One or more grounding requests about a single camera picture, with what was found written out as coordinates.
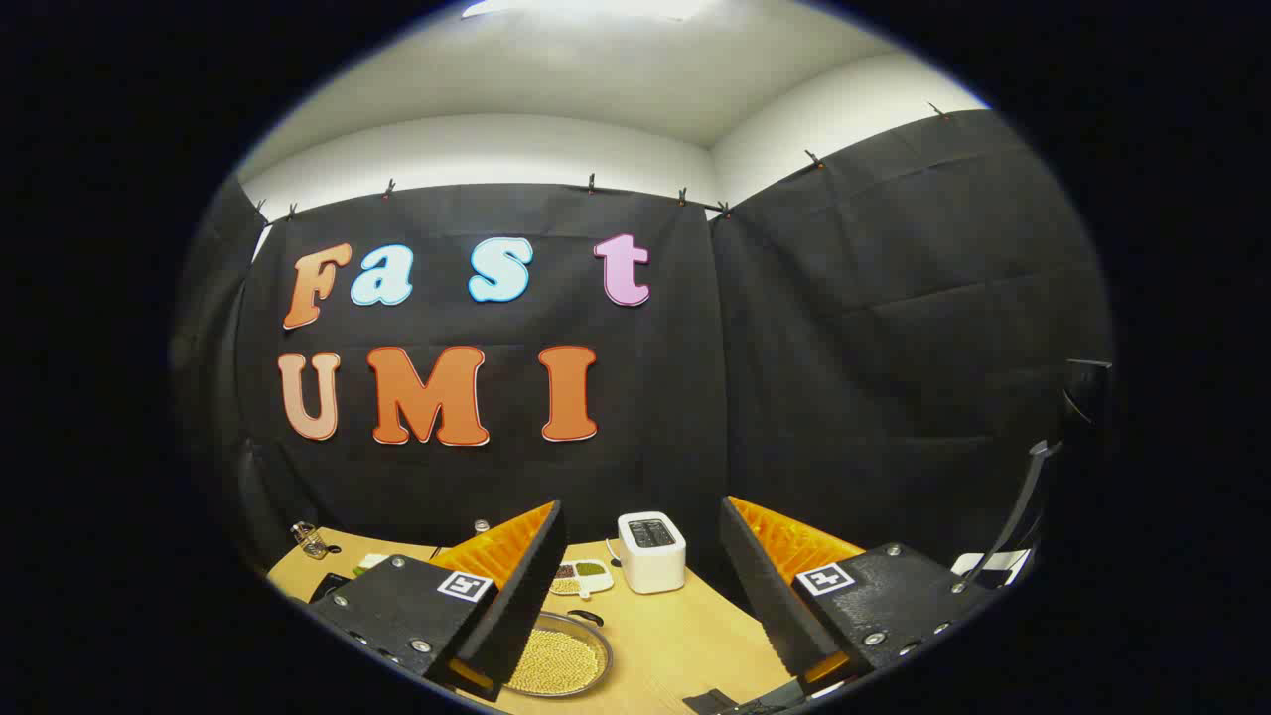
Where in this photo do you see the black backdrop cloth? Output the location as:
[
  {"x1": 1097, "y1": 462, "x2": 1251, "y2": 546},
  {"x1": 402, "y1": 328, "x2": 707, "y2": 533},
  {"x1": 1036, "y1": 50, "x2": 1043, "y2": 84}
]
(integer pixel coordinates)
[{"x1": 171, "y1": 107, "x2": 1113, "y2": 587}]

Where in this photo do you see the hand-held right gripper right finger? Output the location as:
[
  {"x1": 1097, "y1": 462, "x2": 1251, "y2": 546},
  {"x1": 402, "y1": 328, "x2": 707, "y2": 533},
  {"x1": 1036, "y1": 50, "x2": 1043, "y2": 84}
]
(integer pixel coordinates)
[{"x1": 719, "y1": 495, "x2": 999, "y2": 696}]

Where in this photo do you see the white toaster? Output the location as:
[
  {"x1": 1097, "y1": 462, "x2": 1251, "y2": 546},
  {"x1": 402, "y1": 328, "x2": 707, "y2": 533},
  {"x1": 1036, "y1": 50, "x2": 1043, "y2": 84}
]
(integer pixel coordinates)
[{"x1": 618, "y1": 511, "x2": 687, "y2": 595}]

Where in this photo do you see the large pile of soybeans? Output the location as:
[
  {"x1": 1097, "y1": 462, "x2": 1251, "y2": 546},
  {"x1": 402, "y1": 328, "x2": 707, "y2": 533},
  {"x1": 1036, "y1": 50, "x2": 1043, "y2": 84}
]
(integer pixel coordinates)
[{"x1": 511, "y1": 629, "x2": 600, "y2": 695}]

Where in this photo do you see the white divided plate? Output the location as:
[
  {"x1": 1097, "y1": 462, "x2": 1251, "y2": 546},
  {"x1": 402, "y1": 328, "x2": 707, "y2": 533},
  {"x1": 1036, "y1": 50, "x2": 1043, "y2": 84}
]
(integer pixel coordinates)
[{"x1": 549, "y1": 559, "x2": 615, "y2": 599}]

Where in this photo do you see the stainless steel pot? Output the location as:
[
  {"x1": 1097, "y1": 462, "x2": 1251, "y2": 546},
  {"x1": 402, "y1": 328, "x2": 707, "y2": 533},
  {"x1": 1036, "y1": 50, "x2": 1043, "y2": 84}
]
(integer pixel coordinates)
[{"x1": 501, "y1": 608, "x2": 615, "y2": 699}]

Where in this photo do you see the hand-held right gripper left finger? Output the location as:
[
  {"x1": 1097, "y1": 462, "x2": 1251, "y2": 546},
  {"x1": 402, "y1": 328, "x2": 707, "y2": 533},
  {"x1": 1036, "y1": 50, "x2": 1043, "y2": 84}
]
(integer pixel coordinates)
[{"x1": 308, "y1": 500, "x2": 569, "y2": 703}]

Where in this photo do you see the row of black cloth clips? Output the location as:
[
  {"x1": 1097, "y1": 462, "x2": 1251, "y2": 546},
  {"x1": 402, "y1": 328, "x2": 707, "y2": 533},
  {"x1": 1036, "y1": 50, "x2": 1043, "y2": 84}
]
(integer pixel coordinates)
[{"x1": 256, "y1": 102, "x2": 949, "y2": 219}]

